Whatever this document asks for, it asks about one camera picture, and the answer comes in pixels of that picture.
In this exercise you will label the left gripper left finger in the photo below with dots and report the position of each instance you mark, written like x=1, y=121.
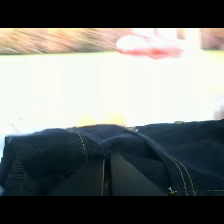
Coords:
x=88, y=181

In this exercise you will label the pink garment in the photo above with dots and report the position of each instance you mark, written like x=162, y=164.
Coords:
x=150, y=45

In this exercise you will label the dark blue jeans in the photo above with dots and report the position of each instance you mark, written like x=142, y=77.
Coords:
x=190, y=146

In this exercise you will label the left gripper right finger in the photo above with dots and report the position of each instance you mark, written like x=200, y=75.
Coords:
x=128, y=183

